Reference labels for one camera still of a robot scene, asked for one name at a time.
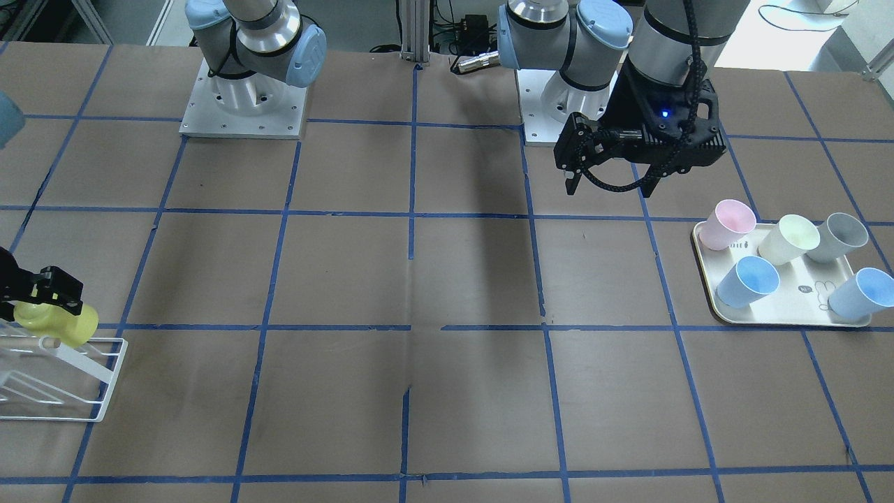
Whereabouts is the aluminium frame post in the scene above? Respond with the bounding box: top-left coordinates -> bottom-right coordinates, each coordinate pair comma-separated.
398,0 -> 431,66

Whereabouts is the blue plastic cup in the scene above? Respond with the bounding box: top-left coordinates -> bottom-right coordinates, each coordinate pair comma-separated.
716,256 -> 780,309
829,268 -> 893,319

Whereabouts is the white wire rack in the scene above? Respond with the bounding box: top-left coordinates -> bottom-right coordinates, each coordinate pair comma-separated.
1,322 -> 128,423

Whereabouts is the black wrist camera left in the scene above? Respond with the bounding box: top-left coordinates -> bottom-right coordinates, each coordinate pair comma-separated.
676,79 -> 727,172

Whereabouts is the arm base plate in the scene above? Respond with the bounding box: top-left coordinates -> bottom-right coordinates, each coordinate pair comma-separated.
179,61 -> 307,140
516,69 -> 617,147

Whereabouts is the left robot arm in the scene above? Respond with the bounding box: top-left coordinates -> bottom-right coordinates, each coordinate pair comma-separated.
496,1 -> 748,198

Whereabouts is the black braided cable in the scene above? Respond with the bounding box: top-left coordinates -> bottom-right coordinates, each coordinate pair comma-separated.
578,0 -> 708,191

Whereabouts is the pale yellow plastic cup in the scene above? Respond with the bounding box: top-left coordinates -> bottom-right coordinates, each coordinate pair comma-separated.
757,214 -> 821,266

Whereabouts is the grey plastic cup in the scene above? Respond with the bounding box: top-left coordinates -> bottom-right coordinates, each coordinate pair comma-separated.
807,212 -> 870,263

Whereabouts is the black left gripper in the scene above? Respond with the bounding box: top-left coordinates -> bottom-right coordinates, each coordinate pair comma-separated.
555,59 -> 702,198

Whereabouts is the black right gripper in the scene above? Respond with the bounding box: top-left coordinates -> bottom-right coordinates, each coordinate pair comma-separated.
1,247 -> 84,322

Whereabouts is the blue plastic cup near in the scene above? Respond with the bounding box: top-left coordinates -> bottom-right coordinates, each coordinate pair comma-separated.
716,256 -> 780,309

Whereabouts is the beige plastic tray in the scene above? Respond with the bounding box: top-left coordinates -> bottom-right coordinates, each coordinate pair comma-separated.
691,222 -> 872,328

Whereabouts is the blue plastic cup far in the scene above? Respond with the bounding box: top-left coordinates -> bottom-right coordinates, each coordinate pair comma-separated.
829,268 -> 893,319

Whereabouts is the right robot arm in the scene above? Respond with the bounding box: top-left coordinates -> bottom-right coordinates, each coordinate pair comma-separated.
2,1 -> 327,322

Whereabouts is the pink plastic cup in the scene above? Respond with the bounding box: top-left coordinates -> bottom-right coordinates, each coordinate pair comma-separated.
697,198 -> 757,251

